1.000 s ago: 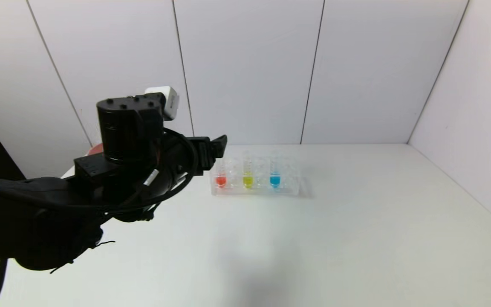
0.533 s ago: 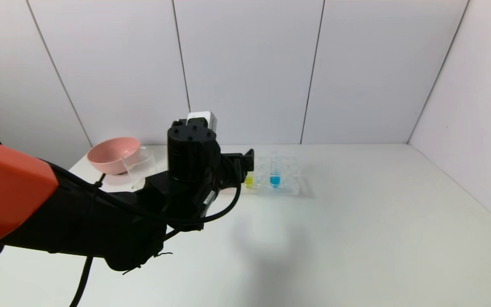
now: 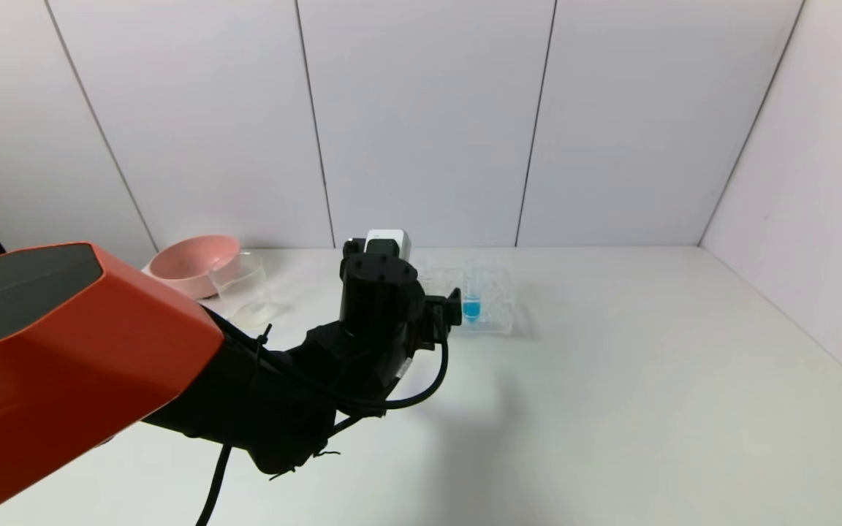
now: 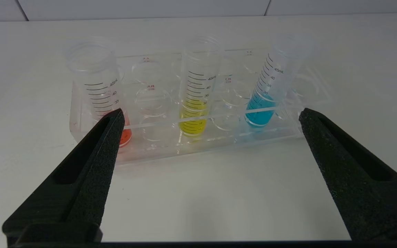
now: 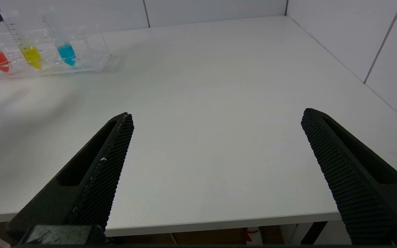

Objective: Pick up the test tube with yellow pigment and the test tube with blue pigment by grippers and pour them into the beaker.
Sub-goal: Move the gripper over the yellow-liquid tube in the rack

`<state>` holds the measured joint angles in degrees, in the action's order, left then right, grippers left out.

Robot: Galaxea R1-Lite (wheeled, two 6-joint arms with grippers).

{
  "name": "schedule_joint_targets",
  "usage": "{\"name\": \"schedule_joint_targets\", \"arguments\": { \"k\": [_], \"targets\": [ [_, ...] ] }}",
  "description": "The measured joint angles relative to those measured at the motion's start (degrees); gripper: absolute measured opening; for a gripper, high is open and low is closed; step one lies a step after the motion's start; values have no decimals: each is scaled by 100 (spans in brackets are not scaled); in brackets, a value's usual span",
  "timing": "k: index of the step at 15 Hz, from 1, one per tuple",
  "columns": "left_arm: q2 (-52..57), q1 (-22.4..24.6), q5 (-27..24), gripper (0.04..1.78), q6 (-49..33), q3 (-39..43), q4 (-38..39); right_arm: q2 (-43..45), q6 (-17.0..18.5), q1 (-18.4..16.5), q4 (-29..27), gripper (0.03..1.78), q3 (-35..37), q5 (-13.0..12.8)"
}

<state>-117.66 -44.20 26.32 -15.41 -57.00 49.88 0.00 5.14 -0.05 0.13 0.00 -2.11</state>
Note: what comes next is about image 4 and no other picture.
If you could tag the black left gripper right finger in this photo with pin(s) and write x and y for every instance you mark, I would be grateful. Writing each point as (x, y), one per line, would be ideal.
(353, 186)

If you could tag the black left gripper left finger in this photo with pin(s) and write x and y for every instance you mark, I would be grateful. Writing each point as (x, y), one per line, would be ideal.
(88, 186)

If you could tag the test tube with yellow liquid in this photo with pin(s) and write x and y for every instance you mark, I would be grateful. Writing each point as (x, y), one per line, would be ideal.
(195, 117)

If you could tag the clear acrylic test tube rack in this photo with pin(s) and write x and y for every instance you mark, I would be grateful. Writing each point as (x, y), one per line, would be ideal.
(157, 137)

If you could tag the test tube with red liquid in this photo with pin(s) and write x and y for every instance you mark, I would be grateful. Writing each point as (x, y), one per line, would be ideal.
(95, 82)

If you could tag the test tube with blue liquid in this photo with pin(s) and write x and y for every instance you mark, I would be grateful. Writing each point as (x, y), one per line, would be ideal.
(260, 112)

